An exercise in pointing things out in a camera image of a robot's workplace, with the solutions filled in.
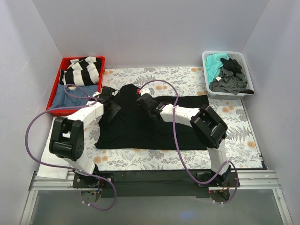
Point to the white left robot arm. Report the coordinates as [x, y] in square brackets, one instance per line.
[67, 137]

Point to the white folded cloth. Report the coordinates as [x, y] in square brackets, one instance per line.
[47, 172]

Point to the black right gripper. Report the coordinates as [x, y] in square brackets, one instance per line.
[145, 101]

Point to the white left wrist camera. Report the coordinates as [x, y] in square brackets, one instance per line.
[96, 94]

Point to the blue folded shirt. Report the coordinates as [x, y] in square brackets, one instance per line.
[61, 99]

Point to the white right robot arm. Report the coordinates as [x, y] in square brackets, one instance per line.
[208, 127]

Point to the aluminium table frame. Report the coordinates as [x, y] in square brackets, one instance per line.
[258, 200]

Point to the grey t-shirt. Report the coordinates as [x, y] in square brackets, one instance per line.
[228, 81]

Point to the teal t-shirt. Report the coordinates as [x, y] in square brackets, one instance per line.
[214, 64]

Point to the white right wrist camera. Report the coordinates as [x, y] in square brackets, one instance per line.
[143, 91]

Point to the red plastic tray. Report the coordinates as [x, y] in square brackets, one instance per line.
[64, 111]

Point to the white plastic laundry basket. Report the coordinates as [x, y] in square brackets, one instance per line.
[241, 60]

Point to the black t-shirt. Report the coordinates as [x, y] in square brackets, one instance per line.
[132, 128]

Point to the black white striped shirt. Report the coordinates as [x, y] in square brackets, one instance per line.
[82, 71]

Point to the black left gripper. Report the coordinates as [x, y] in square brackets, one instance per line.
[112, 109]

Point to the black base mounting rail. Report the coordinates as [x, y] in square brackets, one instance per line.
[154, 183]

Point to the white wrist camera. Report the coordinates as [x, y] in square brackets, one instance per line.
[143, 91]
[96, 94]

